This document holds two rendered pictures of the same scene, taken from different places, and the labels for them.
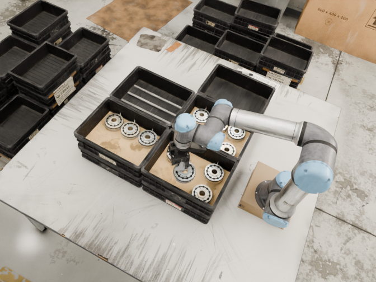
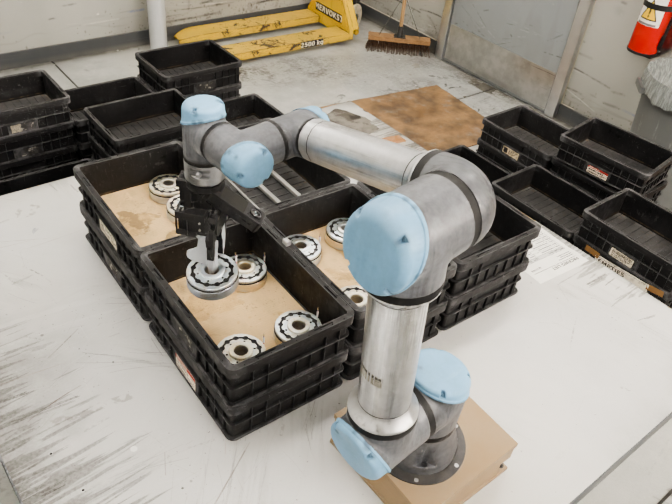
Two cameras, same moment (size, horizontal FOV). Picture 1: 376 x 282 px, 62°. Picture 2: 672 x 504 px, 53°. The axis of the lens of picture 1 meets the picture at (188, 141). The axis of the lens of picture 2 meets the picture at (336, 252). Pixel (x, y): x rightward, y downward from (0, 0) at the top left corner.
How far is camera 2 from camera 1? 0.80 m
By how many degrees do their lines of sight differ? 26
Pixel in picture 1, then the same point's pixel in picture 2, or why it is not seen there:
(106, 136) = (139, 205)
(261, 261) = not seen: outside the picture
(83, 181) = (56, 274)
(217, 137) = (245, 147)
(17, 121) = not seen: hidden behind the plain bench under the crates
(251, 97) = (486, 241)
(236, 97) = not seen: hidden behind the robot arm
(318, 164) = (394, 200)
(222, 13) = (548, 145)
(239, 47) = (555, 205)
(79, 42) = (240, 119)
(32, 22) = (180, 69)
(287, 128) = (398, 157)
